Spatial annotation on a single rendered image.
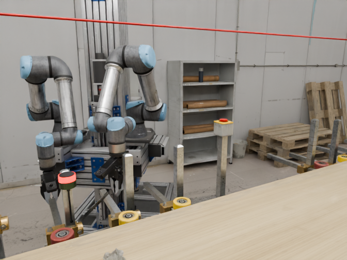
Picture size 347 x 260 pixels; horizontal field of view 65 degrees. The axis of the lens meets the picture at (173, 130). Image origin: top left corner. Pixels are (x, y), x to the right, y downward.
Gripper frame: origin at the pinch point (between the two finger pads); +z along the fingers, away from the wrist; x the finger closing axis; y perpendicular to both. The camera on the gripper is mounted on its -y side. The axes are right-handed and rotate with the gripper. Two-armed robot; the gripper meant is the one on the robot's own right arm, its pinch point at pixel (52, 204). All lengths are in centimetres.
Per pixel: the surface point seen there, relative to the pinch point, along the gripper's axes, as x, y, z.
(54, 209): 0.0, -12.4, -4.0
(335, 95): -530, 181, -3
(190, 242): -38, -67, -9
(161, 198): -49, -23, -2
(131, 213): -26.9, -40.1, -9.1
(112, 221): -20.4, -33.5, -3.9
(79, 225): -7.5, -32.4, -5.1
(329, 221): -93, -82, -10
